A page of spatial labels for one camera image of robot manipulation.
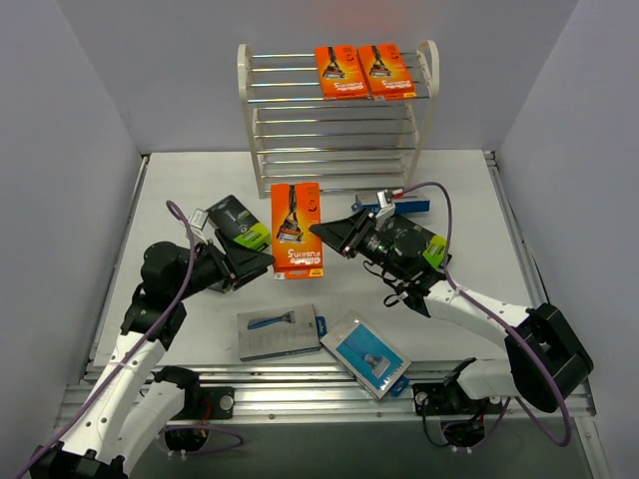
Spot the small orange Gillette razor box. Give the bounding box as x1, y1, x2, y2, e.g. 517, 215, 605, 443
271, 183, 323, 280

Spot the grey Harry's box blue razor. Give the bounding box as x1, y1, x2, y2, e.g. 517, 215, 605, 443
237, 303, 327, 362

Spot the orange Gillette Fusion5 razor box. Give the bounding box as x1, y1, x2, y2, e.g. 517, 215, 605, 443
356, 43, 416, 101

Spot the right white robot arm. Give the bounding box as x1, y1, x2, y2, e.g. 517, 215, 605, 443
310, 211, 594, 413

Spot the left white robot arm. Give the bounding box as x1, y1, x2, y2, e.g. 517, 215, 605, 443
28, 231, 275, 478

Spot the white chrome-bar shelf rack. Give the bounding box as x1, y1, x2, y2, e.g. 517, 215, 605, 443
237, 40, 440, 198

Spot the Harry's blade cartridge pack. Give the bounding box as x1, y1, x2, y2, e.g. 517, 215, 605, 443
320, 310, 411, 401

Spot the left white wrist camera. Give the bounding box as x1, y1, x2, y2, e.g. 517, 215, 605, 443
189, 209, 209, 232

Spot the aluminium rail base frame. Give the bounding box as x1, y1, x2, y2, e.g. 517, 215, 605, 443
58, 150, 541, 424

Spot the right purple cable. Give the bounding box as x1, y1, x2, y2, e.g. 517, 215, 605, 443
393, 182, 573, 450

